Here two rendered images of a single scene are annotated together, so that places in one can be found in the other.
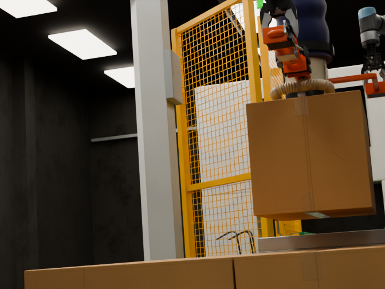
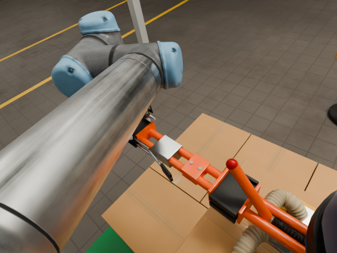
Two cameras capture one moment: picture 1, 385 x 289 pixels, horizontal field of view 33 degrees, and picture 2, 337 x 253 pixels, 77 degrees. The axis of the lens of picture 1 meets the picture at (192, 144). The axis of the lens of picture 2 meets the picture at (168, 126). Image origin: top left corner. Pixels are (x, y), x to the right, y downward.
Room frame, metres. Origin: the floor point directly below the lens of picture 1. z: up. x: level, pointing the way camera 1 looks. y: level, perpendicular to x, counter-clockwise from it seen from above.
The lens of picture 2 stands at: (2.32, -0.63, 1.68)
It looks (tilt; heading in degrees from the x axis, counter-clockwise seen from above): 45 degrees down; 126
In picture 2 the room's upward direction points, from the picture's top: 13 degrees counter-clockwise
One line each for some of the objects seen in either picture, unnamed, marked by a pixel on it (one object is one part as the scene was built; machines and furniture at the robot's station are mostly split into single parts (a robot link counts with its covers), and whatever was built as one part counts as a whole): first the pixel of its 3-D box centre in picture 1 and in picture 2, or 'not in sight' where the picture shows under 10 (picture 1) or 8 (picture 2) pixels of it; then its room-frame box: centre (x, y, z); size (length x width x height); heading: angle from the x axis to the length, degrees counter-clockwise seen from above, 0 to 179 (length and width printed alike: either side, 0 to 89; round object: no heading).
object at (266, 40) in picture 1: (277, 38); (139, 128); (1.96, -0.28, 1.20); 0.08 x 0.07 x 0.05; 163
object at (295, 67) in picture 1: (296, 66); (233, 194); (2.29, -0.39, 1.20); 0.10 x 0.08 x 0.06; 73
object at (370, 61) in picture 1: (372, 56); not in sight; (2.71, -0.79, 1.34); 0.09 x 0.08 x 0.12; 163
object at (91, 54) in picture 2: not in sight; (92, 68); (2.01, -0.40, 1.50); 0.11 x 0.11 x 0.08; 14
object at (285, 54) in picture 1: (286, 51); (167, 150); (2.08, -0.33, 1.19); 0.07 x 0.07 x 0.04; 73
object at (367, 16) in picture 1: (368, 21); not in sight; (2.72, -0.80, 1.50); 0.09 x 0.08 x 0.11; 129
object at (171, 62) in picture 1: (173, 77); not in sight; (3.84, 0.09, 1.62); 0.20 x 0.05 x 0.30; 165
